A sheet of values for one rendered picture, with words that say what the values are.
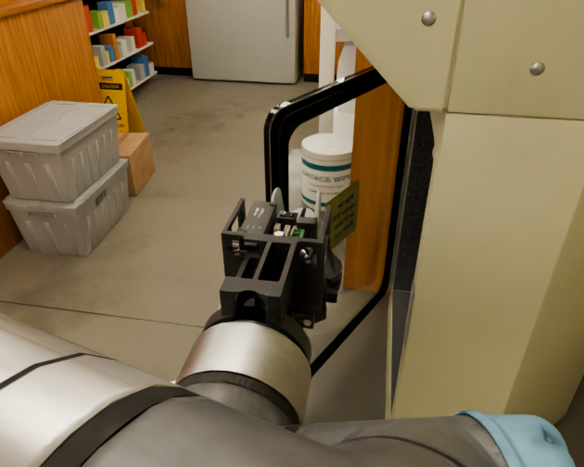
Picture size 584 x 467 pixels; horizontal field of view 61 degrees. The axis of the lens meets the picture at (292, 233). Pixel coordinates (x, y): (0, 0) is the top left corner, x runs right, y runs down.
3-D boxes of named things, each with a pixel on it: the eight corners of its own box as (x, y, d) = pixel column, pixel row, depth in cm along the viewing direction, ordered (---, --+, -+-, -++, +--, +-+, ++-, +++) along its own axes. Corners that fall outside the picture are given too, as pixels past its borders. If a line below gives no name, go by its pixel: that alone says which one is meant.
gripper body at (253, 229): (336, 201, 38) (314, 304, 28) (332, 290, 42) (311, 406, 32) (238, 193, 39) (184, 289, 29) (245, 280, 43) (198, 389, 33)
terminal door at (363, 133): (387, 292, 85) (419, 48, 64) (276, 411, 65) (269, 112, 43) (383, 290, 86) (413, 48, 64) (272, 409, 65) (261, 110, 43)
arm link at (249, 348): (300, 470, 29) (167, 448, 30) (311, 405, 33) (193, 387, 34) (301, 381, 25) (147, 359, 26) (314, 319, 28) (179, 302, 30)
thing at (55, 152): (130, 157, 293) (120, 103, 275) (75, 208, 243) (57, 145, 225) (65, 153, 299) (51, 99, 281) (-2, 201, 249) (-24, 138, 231)
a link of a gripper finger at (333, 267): (346, 238, 44) (336, 302, 37) (345, 252, 45) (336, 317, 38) (294, 233, 45) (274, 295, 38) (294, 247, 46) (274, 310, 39)
